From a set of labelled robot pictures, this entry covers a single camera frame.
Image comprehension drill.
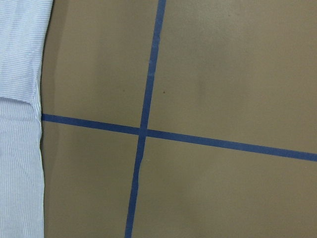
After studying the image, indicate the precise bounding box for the light blue striped shirt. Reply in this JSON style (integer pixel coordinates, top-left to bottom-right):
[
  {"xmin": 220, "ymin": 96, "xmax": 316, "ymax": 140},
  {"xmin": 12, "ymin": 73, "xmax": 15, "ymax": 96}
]
[{"xmin": 0, "ymin": 0, "xmax": 53, "ymax": 238}]

